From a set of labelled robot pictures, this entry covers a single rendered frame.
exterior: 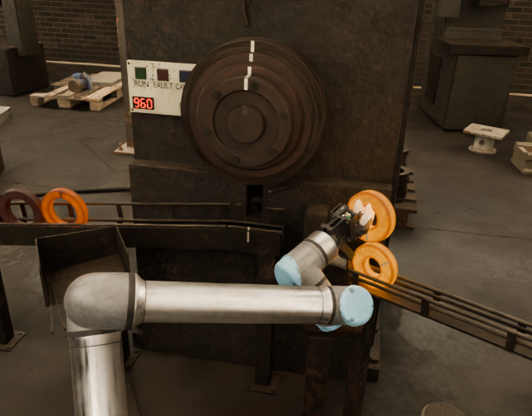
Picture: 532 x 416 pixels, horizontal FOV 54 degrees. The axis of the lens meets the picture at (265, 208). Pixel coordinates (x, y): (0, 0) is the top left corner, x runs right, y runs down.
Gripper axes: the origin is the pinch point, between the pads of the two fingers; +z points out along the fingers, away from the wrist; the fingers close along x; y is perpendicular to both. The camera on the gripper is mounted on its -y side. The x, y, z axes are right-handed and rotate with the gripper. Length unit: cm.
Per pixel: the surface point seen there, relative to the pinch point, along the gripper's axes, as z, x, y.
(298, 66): 11.0, 32.8, 34.1
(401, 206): 135, 81, -121
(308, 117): 7.8, 28.3, 19.4
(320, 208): 6.7, 26.8, -14.9
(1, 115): 27, 472, -99
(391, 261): 1.4, -5.6, -18.1
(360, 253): 0.1, 5.1, -19.7
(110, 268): -55, 68, -17
